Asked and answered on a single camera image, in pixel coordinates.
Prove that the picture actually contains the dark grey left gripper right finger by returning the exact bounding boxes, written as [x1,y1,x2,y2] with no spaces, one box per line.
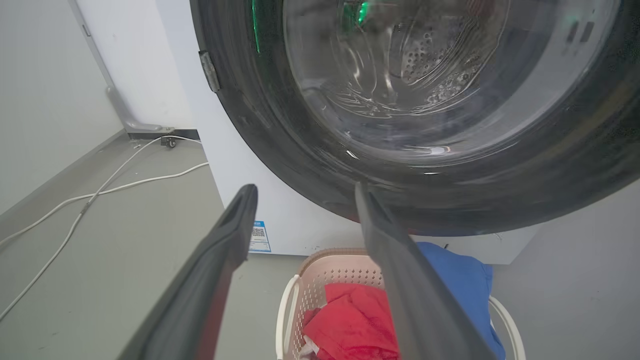
[354,182,497,360]

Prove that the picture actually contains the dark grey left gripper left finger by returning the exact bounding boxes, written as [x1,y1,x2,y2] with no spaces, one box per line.
[116,184,259,360]

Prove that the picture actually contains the white front-load washing machine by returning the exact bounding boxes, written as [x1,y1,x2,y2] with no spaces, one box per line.
[189,0,640,237]

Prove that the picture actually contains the white washing machine body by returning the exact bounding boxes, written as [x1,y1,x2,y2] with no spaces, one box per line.
[155,0,541,265]

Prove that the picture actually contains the blue garment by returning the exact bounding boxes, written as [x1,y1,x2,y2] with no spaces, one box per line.
[414,242,507,360]

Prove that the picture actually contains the red garment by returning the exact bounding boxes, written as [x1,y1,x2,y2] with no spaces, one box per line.
[302,282,401,360]

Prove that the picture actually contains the blue QR code sticker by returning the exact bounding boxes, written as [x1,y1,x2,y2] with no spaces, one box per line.
[249,220,272,253]

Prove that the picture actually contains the pink perforated laundry basket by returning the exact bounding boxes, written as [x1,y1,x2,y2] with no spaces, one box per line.
[275,248,527,360]

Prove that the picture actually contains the white cloth piece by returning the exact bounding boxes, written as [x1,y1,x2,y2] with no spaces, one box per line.
[299,335,321,360]

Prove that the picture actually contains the grey metal stand leg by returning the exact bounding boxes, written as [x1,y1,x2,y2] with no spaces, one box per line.
[67,0,176,135]

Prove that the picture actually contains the white cable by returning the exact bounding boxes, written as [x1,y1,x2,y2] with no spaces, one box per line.
[0,161,210,248]
[0,135,202,321]

